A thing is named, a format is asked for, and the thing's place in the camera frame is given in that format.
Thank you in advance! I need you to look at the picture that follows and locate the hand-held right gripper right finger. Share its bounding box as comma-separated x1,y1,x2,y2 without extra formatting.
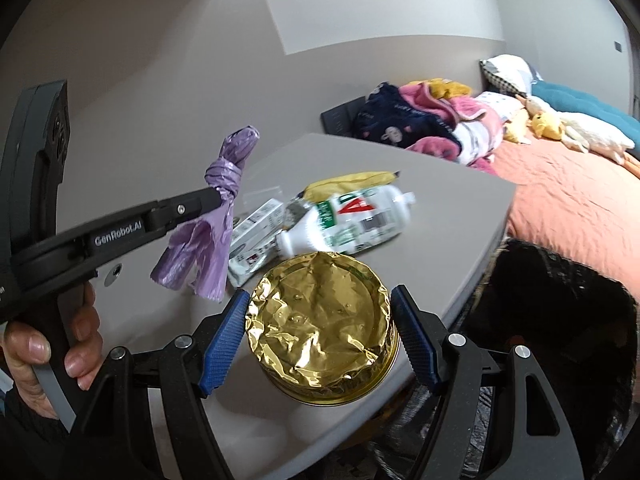
390,284,586,480

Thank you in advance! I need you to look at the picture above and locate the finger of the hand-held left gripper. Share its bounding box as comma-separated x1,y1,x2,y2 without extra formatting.
149,187,224,235

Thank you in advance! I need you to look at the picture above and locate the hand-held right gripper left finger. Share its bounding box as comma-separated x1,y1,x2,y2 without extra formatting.
60,288,251,480

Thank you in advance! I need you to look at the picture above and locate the knotted purple plastic bag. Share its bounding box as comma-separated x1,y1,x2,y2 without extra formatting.
150,126,261,303

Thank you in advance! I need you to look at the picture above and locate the long white green carton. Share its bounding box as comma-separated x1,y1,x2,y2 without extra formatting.
227,199,287,288

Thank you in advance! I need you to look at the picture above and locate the round metal can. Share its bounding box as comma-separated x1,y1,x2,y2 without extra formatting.
245,252,401,406

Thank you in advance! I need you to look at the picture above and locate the white bottle with green label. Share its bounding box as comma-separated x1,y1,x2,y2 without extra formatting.
276,185,417,261

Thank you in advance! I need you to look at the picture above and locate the waste bin with black liner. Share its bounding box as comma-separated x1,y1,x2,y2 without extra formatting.
380,237,640,480

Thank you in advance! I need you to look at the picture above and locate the person's left hand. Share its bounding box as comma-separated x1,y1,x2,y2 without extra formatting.
0,282,103,420

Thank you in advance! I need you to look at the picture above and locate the grey bedside table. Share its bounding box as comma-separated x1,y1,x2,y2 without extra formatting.
65,132,518,480

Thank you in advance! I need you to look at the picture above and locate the yellow snack packet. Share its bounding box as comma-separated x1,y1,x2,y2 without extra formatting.
304,170,401,203

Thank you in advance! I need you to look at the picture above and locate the bed with orange sheet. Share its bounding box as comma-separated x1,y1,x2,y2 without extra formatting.
492,125,640,296

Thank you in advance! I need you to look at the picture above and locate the navy printed garment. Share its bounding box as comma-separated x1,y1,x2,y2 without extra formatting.
352,82,463,153

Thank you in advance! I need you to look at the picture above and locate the pink fleece blanket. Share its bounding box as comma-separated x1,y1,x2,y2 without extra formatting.
400,82,506,173

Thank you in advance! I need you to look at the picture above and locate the yellow dotted pillow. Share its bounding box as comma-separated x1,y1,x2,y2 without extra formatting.
502,109,533,145

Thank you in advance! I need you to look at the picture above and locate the yellow duck plush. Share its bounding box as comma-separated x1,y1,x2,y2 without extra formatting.
530,112,566,141

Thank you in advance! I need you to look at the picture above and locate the white dotted pillow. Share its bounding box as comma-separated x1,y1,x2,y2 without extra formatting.
475,91,523,117

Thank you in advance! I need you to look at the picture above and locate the yellow printed garment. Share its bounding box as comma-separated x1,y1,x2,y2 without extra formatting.
407,77,473,100

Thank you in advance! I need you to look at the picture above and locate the white goose plush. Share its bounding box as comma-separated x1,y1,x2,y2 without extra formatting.
515,95,640,178

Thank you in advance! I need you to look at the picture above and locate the checked patchwork pillow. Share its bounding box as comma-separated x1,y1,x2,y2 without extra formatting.
479,55,543,97

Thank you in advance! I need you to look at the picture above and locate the teal pillow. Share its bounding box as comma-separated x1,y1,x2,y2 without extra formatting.
530,81,640,147

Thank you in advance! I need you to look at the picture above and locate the dark grey wall panel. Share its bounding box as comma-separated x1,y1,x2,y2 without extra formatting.
321,97,368,136

